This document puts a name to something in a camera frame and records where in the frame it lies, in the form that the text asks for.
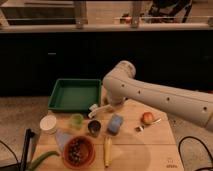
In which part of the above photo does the white black dish brush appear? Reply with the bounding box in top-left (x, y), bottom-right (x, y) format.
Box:
top-left (88, 104), bottom-right (113, 118)

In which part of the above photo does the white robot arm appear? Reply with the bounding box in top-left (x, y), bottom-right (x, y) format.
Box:
top-left (102, 60), bottom-right (213, 132)

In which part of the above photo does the green plastic tray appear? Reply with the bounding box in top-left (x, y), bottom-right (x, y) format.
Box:
top-left (48, 78), bottom-right (101, 113)

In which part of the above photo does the blue sponge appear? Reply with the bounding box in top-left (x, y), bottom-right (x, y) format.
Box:
top-left (107, 114), bottom-right (123, 135)

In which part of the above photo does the small metal cup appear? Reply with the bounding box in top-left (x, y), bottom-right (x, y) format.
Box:
top-left (88, 120), bottom-right (101, 137)

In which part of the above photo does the green plastic cup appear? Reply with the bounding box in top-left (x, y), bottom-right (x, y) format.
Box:
top-left (70, 114), bottom-right (84, 130)

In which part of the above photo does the red apple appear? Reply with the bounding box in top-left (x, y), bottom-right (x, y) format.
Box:
top-left (141, 112), bottom-right (154, 125)

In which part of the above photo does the small black clip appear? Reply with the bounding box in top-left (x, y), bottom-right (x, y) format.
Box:
top-left (135, 126), bottom-right (144, 132)

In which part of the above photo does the clear plastic bag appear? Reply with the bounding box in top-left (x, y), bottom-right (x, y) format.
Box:
top-left (55, 130), bottom-right (71, 151)

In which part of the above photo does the white round container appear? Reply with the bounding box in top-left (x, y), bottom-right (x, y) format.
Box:
top-left (40, 115), bottom-right (57, 134)

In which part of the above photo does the orange bowl with beans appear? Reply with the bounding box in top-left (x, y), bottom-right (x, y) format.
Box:
top-left (62, 136), bottom-right (95, 170)

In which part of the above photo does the green cucumber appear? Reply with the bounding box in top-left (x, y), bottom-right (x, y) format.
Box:
top-left (28, 151), bottom-right (60, 171)

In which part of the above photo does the black stand pole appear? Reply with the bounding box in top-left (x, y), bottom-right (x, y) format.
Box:
top-left (20, 129), bottom-right (35, 171)

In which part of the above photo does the black cable right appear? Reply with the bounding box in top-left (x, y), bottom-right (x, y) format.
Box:
top-left (178, 136), bottom-right (213, 171)

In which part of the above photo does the black cable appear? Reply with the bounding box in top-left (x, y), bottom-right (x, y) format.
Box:
top-left (0, 139), bottom-right (21, 169)
top-left (178, 136), bottom-right (213, 171)

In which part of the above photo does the black cable left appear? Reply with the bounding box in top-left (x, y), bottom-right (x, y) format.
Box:
top-left (0, 139), bottom-right (21, 169)

